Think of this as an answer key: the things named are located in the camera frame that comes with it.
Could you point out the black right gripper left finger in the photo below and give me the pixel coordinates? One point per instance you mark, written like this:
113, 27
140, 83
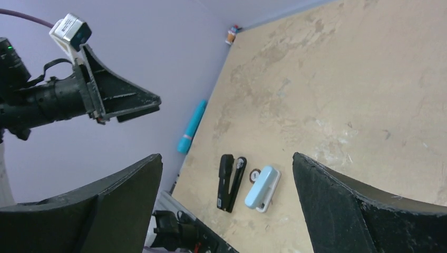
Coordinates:
109, 215

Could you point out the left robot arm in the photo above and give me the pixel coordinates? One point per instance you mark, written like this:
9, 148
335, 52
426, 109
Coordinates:
16, 87

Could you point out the teal cylinder left edge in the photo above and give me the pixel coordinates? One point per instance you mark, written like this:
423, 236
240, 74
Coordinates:
187, 138

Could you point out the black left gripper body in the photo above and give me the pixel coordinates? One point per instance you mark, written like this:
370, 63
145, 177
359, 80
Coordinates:
63, 99

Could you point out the black stapler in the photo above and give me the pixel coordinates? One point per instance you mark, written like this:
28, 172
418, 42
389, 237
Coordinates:
229, 181

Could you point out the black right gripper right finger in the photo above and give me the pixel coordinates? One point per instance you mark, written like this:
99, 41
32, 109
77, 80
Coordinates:
346, 215

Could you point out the brown poker chip left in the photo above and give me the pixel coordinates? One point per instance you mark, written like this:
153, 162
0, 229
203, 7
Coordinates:
254, 174

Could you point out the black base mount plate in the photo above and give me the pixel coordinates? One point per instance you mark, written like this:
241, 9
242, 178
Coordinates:
178, 232

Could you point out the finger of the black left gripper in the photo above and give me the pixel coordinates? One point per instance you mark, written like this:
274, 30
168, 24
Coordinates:
136, 114
114, 95

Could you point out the small orange figurine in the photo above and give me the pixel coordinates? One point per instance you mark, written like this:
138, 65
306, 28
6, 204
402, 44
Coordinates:
232, 33

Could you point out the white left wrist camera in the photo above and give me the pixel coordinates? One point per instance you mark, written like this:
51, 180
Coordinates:
69, 34

